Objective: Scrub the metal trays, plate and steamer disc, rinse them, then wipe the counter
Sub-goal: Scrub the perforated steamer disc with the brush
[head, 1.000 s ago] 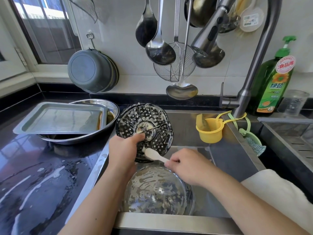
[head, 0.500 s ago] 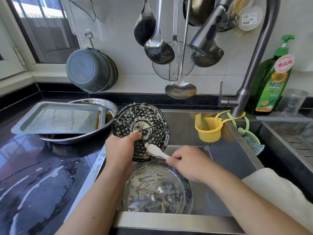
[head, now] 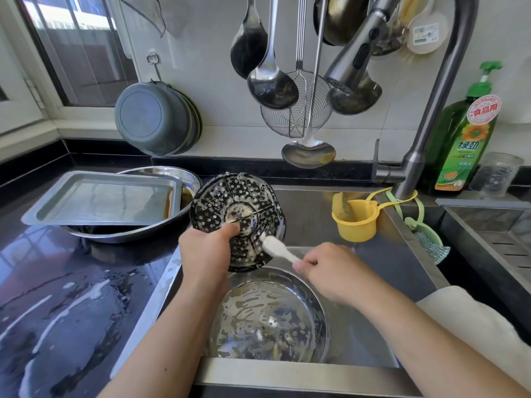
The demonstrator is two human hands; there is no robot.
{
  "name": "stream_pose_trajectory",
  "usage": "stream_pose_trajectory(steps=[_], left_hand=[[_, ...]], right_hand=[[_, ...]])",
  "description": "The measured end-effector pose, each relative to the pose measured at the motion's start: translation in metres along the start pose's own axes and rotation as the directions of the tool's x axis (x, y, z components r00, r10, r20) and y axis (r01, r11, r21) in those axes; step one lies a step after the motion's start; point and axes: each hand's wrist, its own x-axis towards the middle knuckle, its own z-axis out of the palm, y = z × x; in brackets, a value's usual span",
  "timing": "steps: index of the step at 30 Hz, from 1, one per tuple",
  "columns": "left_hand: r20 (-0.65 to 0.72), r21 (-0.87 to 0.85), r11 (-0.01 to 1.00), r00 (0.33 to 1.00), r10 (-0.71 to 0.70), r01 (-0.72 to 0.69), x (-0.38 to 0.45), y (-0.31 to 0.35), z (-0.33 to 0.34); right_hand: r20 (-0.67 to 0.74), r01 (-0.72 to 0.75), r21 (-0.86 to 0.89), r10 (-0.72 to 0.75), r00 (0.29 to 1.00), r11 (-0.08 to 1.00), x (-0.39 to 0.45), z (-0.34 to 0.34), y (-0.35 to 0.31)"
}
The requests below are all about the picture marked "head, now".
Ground person's right hand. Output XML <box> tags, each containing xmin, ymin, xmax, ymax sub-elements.
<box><xmin>292</xmin><ymin>242</ymin><xmax>387</xmax><ymax>310</ymax></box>

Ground person's left hand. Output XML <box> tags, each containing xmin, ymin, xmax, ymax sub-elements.
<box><xmin>178</xmin><ymin>222</ymin><xmax>242</xmax><ymax>295</ymax></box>

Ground white cleaning brush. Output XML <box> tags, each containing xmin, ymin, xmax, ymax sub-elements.
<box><xmin>261</xmin><ymin>234</ymin><xmax>303</xmax><ymax>265</ymax></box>

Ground black round steamer rack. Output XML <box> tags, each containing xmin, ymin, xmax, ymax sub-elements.
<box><xmin>190</xmin><ymin>171</ymin><xmax>287</xmax><ymax>273</ymax></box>

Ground round steel pan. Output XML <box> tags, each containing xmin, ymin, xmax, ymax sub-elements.
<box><xmin>206</xmin><ymin>265</ymin><xmax>330</xmax><ymax>365</ymax></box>

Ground person's right forearm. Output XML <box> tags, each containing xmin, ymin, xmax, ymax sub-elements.
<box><xmin>357</xmin><ymin>281</ymin><xmax>531</xmax><ymax>398</ymax></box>

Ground person's left forearm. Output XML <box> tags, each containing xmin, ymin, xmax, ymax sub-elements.
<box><xmin>98</xmin><ymin>277</ymin><xmax>229</xmax><ymax>398</ymax></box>

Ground yellow hanging sink cup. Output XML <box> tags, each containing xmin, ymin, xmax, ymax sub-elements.
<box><xmin>331</xmin><ymin>188</ymin><xmax>420</xmax><ymax>244</ymax></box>

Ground stainless steel sink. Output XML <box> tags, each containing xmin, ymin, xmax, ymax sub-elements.
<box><xmin>108</xmin><ymin>182</ymin><xmax>451</xmax><ymax>398</ymax></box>

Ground round steel basin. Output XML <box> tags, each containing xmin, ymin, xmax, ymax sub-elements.
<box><xmin>66</xmin><ymin>165</ymin><xmax>202</xmax><ymax>244</ymax></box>

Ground green hanging sponge holder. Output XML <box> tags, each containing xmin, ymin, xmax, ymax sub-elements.
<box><xmin>387</xmin><ymin>192</ymin><xmax>451</xmax><ymax>267</ymax></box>

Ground rectangular steel tray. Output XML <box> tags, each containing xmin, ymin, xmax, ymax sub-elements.
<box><xmin>20</xmin><ymin>170</ymin><xmax>184</xmax><ymax>228</ymax></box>

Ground dark green hanging basin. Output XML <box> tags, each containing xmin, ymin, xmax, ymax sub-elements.
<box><xmin>183</xmin><ymin>89</ymin><xmax>204</xmax><ymax>151</ymax></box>

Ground grey hanging basin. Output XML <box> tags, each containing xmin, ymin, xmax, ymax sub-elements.
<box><xmin>114</xmin><ymin>81</ymin><xmax>194</xmax><ymax>158</ymax></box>

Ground white dish rag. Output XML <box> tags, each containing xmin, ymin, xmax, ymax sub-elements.
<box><xmin>415</xmin><ymin>284</ymin><xmax>531</xmax><ymax>398</ymax></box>

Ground steel soup ladle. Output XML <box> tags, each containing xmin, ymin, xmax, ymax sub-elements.
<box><xmin>246</xmin><ymin>0</ymin><xmax>300</xmax><ymax>110</ymax></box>

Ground green dish soap bottle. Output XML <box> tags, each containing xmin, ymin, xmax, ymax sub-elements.
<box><xmin>425</xmin><ymin>61</ymin><xmax>504</xmax><ymax>195</ymax></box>

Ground clear plastic cup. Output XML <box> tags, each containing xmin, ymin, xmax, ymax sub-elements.
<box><xmin>468</xmin><ymin>152</ymin><xmax>524</xmax><ymax>200</ymax></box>

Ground hanging steel ladles and skimmer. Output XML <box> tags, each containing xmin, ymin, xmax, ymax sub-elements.
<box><xmin>230</xmin><ymin>0</ymin><xmax>270</xmax><ymax>80</ymax></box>

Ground steel gooseneck faucet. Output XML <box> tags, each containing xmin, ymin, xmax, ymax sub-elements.
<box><xmin>324</xmin><ymin>0</ymin><xmax>481</xmax><ymax>200</ymax></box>

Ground white hanging cloth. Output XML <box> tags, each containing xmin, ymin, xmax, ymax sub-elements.
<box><xmin>108</xmin><ymin>0</ymin><xmax>184</xmax><ymax>38</ymax></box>

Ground white dish brush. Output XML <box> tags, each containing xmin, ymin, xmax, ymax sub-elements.
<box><xmin>405</xmin><ymin>0</ymin><xmax>451</xmax><ymax>55</ymax></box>

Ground yellow dish brush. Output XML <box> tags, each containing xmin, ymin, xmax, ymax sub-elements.
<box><xmin>397</xmin><ymin>0</ymin><xmax>431</xmax><ymax>30</ymax></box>

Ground yellow-handled steel ladle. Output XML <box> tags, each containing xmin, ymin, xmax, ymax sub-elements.
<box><xmin>280</xmin><ymin>0</ymin><xmax>338</xmax><ymax>169</ymax></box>

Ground wire mesh skimmer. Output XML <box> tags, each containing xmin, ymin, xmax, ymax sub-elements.
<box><xmin>259</xmin><ymin>0</ymin><xmax>335</xmax><ymax>139</ymax></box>

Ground steel wall hook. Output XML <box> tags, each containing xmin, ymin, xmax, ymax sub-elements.
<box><xmin>146</xmin><ymin>54</ymin><xmax>164</xmax><ymax>85</ymax></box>

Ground orange-handled brass ladle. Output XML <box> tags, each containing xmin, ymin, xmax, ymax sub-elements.
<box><xmin>314</xmin><ymin>0</ymin><xmax>373</xmax><ymax>46</ymax></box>

